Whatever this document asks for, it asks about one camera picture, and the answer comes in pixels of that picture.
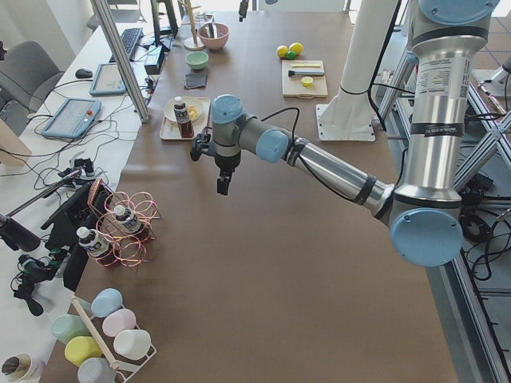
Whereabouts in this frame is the grey office chair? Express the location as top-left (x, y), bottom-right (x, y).
top-left (1, 41), bottom-right (64, 128)

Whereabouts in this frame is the wooden cutting board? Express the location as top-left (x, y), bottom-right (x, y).
top-left (281, 60), bottom-right (328, 98)

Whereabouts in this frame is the yellow lemon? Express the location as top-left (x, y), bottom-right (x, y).
top-left (276, 45), bottom-right (288, 57)
top-left (289, 42), bottom-right (303, 56)

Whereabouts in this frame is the white cup rack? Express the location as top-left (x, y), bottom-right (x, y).
top-left (70, 295), bottom-right (157, 382)

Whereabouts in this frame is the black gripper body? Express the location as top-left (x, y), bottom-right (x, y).
top-left (190, 127), bottom-right (241, 172)

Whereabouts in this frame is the half lemon slice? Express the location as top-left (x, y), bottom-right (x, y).
top-left (300, 77), bottom-right (314, 88)

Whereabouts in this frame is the yellow cup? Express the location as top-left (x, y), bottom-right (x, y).
top-left (64, 336), bottom-right (103, 366)

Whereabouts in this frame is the grey folded cloth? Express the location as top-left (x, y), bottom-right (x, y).
top-left (184, 73), bottom-right (208, 89)

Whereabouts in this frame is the blue tablet far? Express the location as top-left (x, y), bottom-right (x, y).
top-left (89, 63), bottom-right (126, 97)

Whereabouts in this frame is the wooden mug tree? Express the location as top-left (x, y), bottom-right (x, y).
top-left (179, 0), bottom-right (204, 51)

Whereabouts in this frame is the black power adapter box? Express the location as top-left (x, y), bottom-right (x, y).
top-left (144, 45), bottom-right (164, 75)

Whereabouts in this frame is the black keyboard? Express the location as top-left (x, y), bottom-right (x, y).
top-left (121, 28), bottom-right (144, 61)

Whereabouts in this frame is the blue tablet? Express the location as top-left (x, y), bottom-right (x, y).
top-left (89, 63), bottom-right (126, 97)
top-left (41, 98), bottom-right (101, 139)

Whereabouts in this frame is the copper wire bottle rack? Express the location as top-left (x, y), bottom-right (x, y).
top-left (87, 179), bottom-right (160, 271)

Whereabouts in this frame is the yellow plastic knife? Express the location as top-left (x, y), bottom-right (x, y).
top-left (291, 62), bottom-right (321, 68)

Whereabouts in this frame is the yellow lemon upper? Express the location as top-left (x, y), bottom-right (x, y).
top-left (289, 42), bottom-right (303, 56)

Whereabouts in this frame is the bottle in rack lower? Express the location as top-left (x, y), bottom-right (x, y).
top-left (76, 227), bottom-right (117, 267)

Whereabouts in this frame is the glazed twisted donut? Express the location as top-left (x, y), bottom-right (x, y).
top-left (187, 105), bottom-right (200, 121)

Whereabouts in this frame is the green lime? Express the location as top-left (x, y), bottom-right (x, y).
top-left (285, 50), bottom-right (298, 60)

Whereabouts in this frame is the blue tablet near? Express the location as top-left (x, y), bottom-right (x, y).
top-left (41, 98), bottom-right (101, 139)

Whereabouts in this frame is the steel-lined paper cup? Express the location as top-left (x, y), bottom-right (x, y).
top-left (1, 353), bottom-right (32, 381)

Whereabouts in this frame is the white cup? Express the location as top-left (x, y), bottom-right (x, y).
top-left (113, 329), bottom-right (152, 361)

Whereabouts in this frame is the white round plate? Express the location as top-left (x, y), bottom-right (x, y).
top-left (164, 96), bottom-right (210, 122)

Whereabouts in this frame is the black stand device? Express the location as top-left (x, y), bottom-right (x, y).
top-left (41, 180), bottom-right (113, 291)

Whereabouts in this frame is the steel cylindrical muddler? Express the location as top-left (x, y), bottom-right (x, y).
top-left (287, 69), bottom-right (325, 77)

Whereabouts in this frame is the grey cup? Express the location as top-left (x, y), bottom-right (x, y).
top-left (77, 357), bottom-right (117, 383)

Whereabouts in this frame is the green bowl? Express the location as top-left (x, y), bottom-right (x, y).
top-left (185, 51), bottom-right (209, 70)

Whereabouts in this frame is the black computer mouse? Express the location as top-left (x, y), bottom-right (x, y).
top-left (75, 69), bottom-right (93, 79)

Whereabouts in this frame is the green cup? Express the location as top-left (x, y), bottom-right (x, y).
top-left (51, 314), bottom-right (89, 344)

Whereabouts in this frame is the yellow lemon lower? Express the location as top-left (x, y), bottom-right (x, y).
top-left (276, 45), bottom-right (288, 57)

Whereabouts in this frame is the pink bowl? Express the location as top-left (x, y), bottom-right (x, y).
top-left (198, 22), bottom-right (230, 50)

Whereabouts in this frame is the aluminium frame post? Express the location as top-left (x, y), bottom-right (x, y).
top-left (91, 0), bottom-right (149, 123)

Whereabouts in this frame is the bottle in rack upper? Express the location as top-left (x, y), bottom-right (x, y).
top-left (113, 204), bottom-right (144, 235)

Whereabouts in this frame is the blue cup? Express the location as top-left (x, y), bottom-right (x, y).
top-left (91, 288), bottom-right (123, 318)

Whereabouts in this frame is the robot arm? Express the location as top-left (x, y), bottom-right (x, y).
top-left (190, 1), bottom-right (497, 267)

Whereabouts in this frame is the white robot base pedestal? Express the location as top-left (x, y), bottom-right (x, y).
top-left (316, 0), bottom-right (401, 141)

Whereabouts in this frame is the pink cup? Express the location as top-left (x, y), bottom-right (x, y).
top-left (102, 308), bottom-right (137, 338)

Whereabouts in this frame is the cream rabbit tray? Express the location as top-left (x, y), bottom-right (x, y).
top-left (160, 105), bottom-right (210, 140)

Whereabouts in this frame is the bottle in rack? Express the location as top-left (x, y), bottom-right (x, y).
top-left (76, 227), bottom-right (117, 267)
top-left (113, 204), bottom-right (144, 235)

